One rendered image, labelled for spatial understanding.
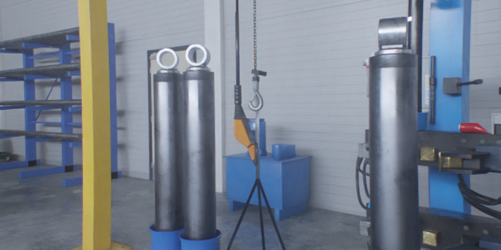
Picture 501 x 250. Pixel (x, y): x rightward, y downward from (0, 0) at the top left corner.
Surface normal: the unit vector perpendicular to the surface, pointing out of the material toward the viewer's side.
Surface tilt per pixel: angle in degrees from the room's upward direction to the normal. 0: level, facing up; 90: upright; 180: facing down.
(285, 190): 90
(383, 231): 90
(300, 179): 90
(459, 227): 90
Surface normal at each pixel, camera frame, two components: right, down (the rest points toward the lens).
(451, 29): -0.63, 0.03
